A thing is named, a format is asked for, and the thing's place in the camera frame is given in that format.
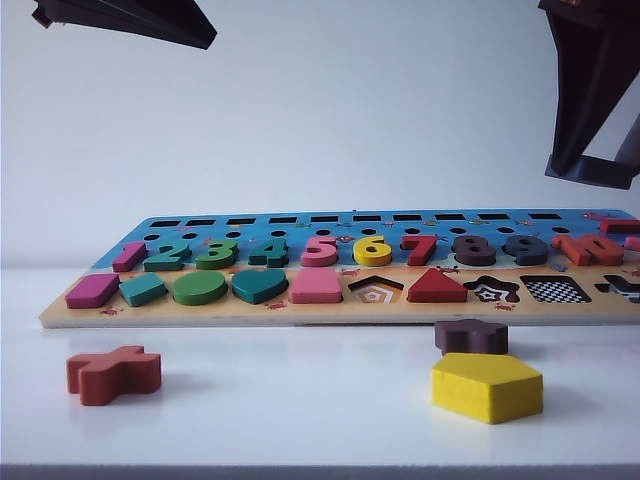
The orange number ten piece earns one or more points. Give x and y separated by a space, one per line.
575 255

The red triangle block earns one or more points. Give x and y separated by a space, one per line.
437 292

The pink number five piece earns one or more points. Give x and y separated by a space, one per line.
320 260

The teal heart block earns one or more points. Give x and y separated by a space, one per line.
257 287

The pink sign piece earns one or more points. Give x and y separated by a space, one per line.
634 243

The orange cross block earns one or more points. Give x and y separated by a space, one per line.
115 380

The magenta rectangle block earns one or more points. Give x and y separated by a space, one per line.
90 292

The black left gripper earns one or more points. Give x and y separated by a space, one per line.
47 11

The brown number eight piece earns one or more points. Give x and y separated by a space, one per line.
472 260

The teal square block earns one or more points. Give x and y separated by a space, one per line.
142 292

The magenta number one piece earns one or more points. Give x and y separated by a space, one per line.
127 257

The teal number two piece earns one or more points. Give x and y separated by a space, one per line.
170 264

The yellow number six piece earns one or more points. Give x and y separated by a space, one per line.
372 261

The teal number four piece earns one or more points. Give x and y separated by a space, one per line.
275 255

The dark brown star block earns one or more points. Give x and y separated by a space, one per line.
470 340

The yellow pentagon block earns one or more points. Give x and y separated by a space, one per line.
480 390

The green circle block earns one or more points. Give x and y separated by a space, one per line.
199 290

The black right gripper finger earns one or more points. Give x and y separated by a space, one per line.
575 75
630 150

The wooden number shape puzzle board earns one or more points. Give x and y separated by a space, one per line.
200 314

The red number seven piece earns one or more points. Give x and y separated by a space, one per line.
420 255

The green number three piece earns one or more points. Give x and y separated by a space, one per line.
215 262

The red bar sign piece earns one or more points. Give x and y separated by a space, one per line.
622 226

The pink trapezoid block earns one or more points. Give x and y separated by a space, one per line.
317 290

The dark blue number nine piece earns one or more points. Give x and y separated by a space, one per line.
530 259

